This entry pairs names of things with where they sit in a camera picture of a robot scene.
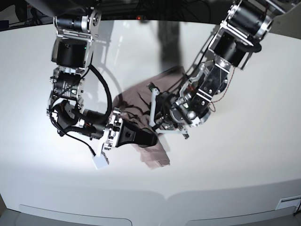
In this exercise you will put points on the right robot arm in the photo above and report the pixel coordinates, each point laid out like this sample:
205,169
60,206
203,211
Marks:
76,32

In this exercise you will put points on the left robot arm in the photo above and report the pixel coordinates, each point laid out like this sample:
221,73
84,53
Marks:
238,37

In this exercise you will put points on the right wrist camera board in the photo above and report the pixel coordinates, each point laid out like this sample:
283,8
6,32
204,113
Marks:
100,161

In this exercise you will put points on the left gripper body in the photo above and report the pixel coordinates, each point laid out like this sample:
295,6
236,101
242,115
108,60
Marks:
168,116

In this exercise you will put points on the pink T-shirt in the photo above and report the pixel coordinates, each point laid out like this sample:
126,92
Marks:
135,106

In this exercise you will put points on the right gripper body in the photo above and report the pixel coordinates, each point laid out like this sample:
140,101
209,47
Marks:
111,131

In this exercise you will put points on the black power strip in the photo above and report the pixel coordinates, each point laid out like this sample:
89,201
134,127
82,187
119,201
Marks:
121,17

